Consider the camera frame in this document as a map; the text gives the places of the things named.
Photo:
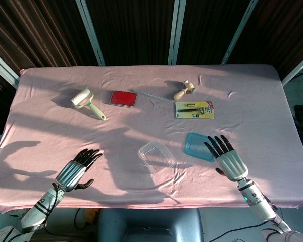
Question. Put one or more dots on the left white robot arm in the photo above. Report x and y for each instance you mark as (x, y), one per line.
(38, 211)

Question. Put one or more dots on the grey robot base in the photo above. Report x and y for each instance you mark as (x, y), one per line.
(151, 224)

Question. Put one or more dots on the red stamp pad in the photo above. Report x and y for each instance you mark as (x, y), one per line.
(123, 98)

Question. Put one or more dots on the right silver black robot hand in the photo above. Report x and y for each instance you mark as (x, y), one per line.
(231, 164)

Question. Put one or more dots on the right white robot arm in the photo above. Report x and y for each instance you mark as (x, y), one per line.
(260, 201)

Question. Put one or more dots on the wooden massage hammer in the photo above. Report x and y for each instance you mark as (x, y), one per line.
(179, 94)

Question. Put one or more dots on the yellow device under table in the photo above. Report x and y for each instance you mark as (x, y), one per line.
(91, 215)

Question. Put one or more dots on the pink tablecloth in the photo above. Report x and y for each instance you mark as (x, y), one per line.
(53, 131)

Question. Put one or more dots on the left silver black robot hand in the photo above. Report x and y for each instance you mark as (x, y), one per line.
(70, 174)

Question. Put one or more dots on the grey metal frame post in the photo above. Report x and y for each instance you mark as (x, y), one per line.
(298, 66)
(238, 32)
(2, 66)
(91, 30)
(176, 30)

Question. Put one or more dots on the blue container lid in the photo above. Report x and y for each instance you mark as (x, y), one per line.
(195, 146)

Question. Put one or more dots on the clear thin plastic stick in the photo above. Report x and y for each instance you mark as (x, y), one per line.
(151, 95)

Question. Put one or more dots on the green lint roller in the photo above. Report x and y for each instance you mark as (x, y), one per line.
(82, 98)

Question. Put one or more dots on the clear plastic container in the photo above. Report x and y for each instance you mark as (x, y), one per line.
(157, 158)

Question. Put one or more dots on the yellow razor blister pack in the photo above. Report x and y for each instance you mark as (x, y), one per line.
(194, 111)

